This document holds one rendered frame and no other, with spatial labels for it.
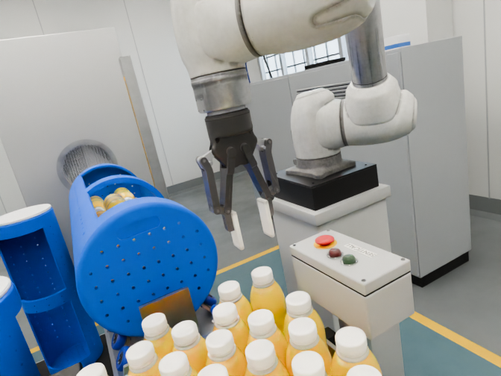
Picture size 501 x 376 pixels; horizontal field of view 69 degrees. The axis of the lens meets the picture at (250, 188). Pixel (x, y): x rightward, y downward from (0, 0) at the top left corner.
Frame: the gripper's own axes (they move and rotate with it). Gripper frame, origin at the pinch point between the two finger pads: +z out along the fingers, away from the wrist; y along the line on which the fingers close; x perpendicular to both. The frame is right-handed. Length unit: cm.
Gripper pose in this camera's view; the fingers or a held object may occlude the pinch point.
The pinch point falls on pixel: (250, 224)
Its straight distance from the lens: 64.7
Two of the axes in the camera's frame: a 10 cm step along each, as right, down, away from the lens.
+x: 4.6, 1.5, -8.8
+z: 2.0, 9.4, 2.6
